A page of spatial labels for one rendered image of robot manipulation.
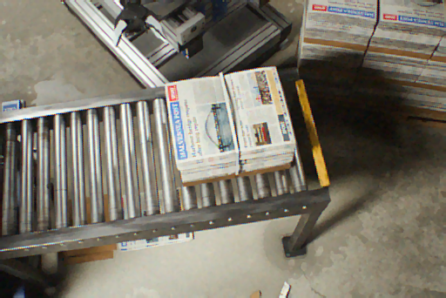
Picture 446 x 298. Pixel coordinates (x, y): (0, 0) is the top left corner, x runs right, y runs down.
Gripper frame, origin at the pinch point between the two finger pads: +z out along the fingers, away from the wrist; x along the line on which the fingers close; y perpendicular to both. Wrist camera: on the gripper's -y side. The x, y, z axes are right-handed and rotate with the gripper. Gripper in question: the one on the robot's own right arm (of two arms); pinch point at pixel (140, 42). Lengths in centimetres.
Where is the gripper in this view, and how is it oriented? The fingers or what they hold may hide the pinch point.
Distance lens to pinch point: 143.6
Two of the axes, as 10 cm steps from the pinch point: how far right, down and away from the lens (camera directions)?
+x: -9.6, 1.9, -2.2
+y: -1.1, 4.4, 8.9
